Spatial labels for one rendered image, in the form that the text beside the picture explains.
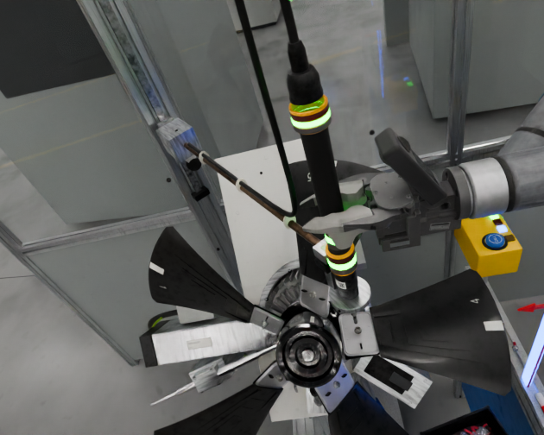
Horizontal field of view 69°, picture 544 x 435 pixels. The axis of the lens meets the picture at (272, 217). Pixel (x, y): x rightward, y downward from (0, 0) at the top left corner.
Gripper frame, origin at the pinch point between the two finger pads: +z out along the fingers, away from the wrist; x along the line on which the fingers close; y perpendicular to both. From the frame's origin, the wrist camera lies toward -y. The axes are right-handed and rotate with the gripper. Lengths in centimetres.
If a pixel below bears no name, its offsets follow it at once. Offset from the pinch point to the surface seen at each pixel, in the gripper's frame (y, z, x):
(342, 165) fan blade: 7.4, -6.3, 18.5
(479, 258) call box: 45, -35, 21
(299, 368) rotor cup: 31.0, 8.4, -6.7
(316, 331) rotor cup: 26.1, 4.0, -2.8
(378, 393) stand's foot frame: 144, -6, 33
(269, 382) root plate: 38.2, 15.8, -5.0
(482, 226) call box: 44, -39, 30
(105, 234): 55, 85, 71
